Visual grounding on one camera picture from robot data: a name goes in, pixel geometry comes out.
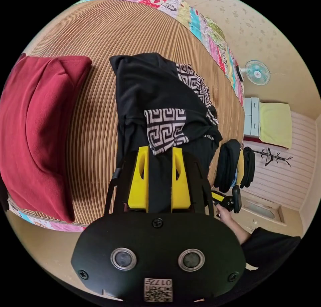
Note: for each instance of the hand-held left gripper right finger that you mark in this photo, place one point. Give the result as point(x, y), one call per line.
point(180, 189)

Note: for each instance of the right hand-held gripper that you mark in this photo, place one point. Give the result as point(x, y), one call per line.
point(226, 203)

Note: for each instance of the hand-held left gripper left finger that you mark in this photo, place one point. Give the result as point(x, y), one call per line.
point(137, 186)

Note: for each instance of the black long sleeve with patterned panels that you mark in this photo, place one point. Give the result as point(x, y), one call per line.
point(140, 91)

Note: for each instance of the person's right forearm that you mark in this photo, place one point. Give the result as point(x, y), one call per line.
point(239, 231)

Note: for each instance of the person's right hand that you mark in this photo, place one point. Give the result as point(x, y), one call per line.
point(225, 214)

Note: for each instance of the black coat rack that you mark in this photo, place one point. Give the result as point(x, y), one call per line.
point(272, 156)

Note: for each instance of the person's body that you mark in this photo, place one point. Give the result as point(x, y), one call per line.
point(270, 249)

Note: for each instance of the white drawer cupboard with yellow cloth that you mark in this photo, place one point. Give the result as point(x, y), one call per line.
point(274, 124)

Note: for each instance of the red sweater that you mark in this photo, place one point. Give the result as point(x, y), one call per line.
point(37, 126)

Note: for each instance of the teal fan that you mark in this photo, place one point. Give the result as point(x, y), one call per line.
point(257, 72)

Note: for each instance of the bed with woven mat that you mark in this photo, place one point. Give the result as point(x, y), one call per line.
point(97, 36)

